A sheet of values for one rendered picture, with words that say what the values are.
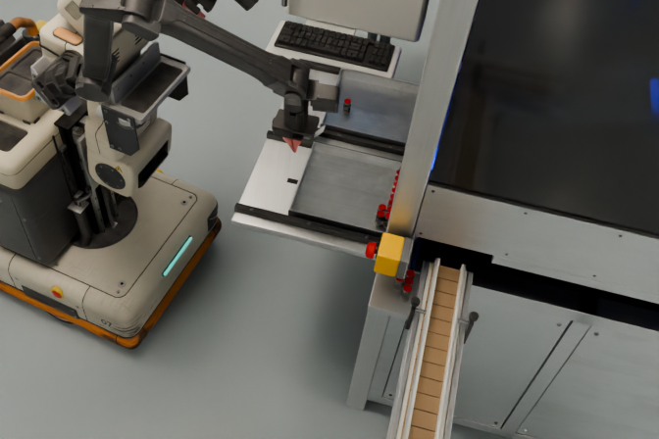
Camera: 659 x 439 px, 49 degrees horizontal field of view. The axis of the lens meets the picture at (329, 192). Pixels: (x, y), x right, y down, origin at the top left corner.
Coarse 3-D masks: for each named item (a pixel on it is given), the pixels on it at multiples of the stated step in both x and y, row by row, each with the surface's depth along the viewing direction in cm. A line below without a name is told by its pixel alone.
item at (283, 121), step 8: (280, 112) 172; (288, 112) 165; (304, 112) 166; (280, 120) 171; (288, 120) 167; (296, 120) 166; (304, 120) 167; (312, 120) 171; (272, 128) 170; (280, 128) 169; (288, 128) 169; (296, 128) 168; (304, 128) 169; (312, 128) 169; (312, 136) 168
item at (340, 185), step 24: (312, 168) 201; (336, 168) 202; (360, 168) 203; (384, 168) 204; (312, 192) 196; (336, 192) 196; (360, 192) 197; (384, 192) 198; (312, 216) 186; (336, 216) 191; (360, 216) 192; (384, 216) 192
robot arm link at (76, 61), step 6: (72, 60) 167; (78, 60) 166; (72, 66) 166; (78, 66) 167; (114, 66) 167; (72, 72) 165; (78, 72) 168; (114, 72) 167; (66, 78) 166; (72, 78) 165; (108, 78) 165
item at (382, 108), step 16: (336, 80) 221; (352, 80) 227; (368, 80) 226; (384, 80) 224; (352, 96) 222; (368, 96) 223; (384, 96) 223; (400, 96) 224; (416, 96) 224; (352, 112) 217; (368, 112) 218; (384, 112) 219; (400, 112) 219; (336, 128) 209; (352, 128) 213; (368, 128) 213; (384, 128) 214; (400, 128) 214; (400, 144) 207
